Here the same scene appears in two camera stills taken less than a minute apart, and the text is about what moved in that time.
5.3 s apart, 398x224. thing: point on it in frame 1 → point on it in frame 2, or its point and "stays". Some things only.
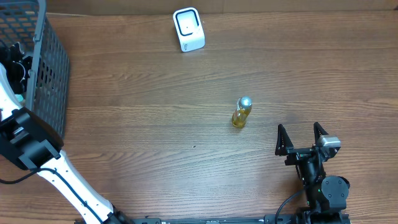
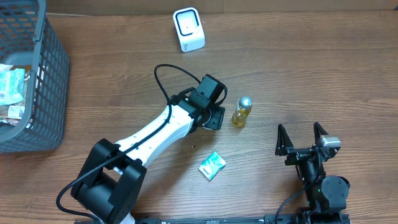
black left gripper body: [16, 66] → [216, 119]
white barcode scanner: [189, 28] stays
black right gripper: [285, 147] stays
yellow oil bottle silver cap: [243, 107] stays
